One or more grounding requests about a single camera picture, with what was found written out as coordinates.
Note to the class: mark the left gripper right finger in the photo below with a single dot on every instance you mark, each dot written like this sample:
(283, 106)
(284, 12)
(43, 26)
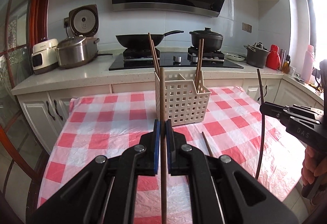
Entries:
(221, 191)

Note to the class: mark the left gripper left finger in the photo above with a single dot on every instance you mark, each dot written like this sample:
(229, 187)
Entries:
(105, 190)

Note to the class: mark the wooden chopstick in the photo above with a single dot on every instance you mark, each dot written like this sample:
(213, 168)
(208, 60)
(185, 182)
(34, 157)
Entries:
(197, 70)
(149, 36)
(163, 147)
(156, 61)
(207, 145)
(200, 57)
(262, 126)

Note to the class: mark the lower white kitchen cabinets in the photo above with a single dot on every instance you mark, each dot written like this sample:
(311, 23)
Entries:
(47, 111)

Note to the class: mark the person's right hand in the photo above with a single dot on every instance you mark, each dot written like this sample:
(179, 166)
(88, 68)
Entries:
(312, 167)

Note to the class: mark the oil bottle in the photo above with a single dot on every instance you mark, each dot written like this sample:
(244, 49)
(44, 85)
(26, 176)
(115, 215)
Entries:
(286, 65)

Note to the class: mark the pink bottle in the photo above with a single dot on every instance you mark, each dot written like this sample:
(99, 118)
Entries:
(308, 64)

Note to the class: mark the red white checkered tablecloth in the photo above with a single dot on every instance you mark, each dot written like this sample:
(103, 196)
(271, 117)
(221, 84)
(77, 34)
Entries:
(109, 124)

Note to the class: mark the red thermos jug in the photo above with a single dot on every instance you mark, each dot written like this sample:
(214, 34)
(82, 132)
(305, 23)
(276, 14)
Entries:
(273, 58)

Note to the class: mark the steel thermos bottle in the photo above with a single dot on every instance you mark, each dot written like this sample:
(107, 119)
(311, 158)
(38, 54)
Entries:
(282, 56)

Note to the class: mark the grey stock pot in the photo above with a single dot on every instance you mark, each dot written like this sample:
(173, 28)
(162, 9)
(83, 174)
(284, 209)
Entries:
(256, 55)

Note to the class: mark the white perforated utensil basket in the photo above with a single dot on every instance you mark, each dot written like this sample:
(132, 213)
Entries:
(185, 102)

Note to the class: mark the black gas cooktop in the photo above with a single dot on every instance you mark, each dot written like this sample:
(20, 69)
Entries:
(143, 59)

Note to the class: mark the black lidded pot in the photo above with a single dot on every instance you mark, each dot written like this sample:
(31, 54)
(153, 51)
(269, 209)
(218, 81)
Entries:
(212, 40)

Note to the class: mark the silver open rice cooker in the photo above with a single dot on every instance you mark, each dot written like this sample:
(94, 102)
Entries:
(81, 47)

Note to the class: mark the white small cooker appliance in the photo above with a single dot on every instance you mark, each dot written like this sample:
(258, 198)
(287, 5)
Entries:
(44, 56)

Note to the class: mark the black wok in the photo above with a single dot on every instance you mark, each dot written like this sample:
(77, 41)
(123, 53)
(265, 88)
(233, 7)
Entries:
(141, 41)

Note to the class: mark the red framed glass door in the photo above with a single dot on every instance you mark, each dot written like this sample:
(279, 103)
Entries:
(23, 159)

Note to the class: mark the wall power socket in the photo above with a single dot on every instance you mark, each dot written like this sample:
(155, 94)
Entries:
(247, 27)

